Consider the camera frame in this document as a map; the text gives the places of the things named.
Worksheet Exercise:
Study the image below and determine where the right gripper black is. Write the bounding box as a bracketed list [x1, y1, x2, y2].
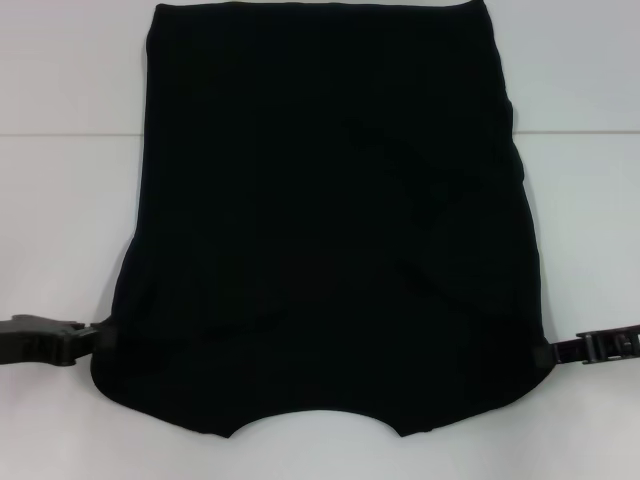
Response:
[529, 322, 640, 367]

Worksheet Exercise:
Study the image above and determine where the black shirt with white print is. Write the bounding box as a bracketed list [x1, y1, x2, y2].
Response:
[88, 2, 559, 426]

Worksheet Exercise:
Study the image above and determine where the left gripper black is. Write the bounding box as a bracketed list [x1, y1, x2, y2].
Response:
[0, 313, 116, 369]

